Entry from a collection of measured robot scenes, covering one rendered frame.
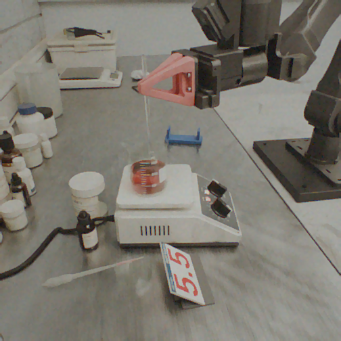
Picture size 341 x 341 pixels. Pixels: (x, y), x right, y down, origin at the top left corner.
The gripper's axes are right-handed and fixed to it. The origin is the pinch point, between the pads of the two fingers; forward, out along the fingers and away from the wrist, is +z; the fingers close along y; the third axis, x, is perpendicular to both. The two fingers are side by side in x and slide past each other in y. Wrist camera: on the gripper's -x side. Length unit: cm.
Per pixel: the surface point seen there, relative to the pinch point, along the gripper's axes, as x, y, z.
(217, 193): 20.0, 3.4, -10.5
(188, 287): 22.5, 16.4, 2.9
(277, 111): 27, -31, -58
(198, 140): 24.5, -23.6, -23.0
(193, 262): 24.3, 11.6, -0.8
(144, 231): 20.5, 5.3, 4.4
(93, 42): 12, -107, -20
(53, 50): 14, -113, -3
